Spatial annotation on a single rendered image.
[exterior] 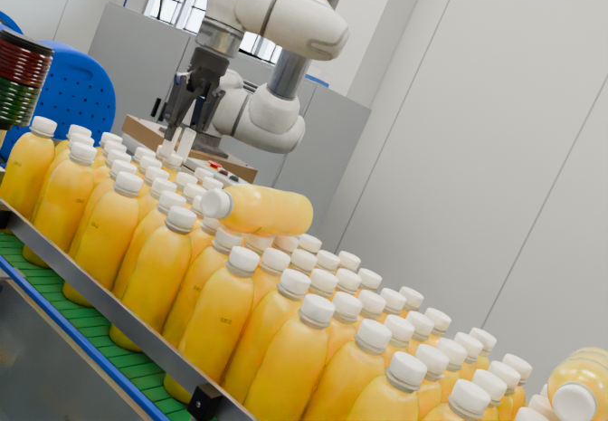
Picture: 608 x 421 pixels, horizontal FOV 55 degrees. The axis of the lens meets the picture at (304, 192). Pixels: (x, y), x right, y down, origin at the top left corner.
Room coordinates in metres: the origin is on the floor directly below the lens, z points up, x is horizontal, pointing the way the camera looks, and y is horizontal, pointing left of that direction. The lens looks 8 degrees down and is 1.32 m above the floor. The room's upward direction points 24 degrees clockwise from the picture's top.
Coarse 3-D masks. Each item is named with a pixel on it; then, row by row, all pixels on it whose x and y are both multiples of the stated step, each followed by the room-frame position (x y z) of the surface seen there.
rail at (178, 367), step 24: (24, 240) 0.86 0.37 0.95; (48, 240) 0.84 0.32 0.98; (48, 264) 0.82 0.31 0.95; (72, 264) 0.80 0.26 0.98; (96, 288) 0.76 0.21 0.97; (120, 312) 0.73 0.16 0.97; (144, 336) 0.70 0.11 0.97; (168, 360) 0.67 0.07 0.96; (192, 384) 0.65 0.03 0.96; (216, 384) 0.64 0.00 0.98; (240, 408) 0.61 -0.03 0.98
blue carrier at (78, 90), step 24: (0, 24) 1.26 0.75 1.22; (72, 48) 1.22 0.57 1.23; (48, 72) 1.17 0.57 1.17; (72, 72) 1.22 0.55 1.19; (96, 72) 1.26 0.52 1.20; (48, 96) 1.18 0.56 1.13; (72, 96) 1.23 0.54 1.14; (96, 96) 1.27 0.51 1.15; (72, 120) 1.25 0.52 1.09; (96, 120) 1.29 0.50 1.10; (96, 144) 1.31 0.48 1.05
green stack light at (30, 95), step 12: (0, 84) 0.65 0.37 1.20; (12, 84) 0.66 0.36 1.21; (0, 96) 0.65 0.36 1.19; (12, 96) 0.66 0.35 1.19; (24, 96) 0.67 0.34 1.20; (36, 96) 0.68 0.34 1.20; (0, 108) 0.65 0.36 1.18; (12, 108) 0.66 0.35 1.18; (24, 108) 0.67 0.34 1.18; (0, 120) 0.66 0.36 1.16; (12, 120) 0.66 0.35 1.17; (24, 120) 0.68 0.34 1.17
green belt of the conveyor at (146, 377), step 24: (0, 240) 0.95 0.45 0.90; (24, 264) 0.90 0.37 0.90; (48, 288) 0.86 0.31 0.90; (72, 312) 0.82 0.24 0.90; (96, 312) 0.85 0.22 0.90; (96, 336) 0.78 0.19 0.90; (120, 360) 0.75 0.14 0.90; (144, 360) 0.77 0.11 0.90; (144, 384) 0.72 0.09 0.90; (168, 408) 0.69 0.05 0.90
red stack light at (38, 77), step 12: (0, 48) 0.65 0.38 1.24; (12, 48) 0.65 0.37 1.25; (0, 60) 0.65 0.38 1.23; (12, 60) 0.65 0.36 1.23; (24, 60) 0.66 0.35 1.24; (36, 60) 0.67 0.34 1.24; (48, 60) 0.68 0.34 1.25; (0, 72) 0.65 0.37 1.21; (12, 72) 0.65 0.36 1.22; (24, 72) 0.66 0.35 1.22; (36, 72) 0.67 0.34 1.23; (24, 84) 0.66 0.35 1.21; (36, 84) 0.68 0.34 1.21
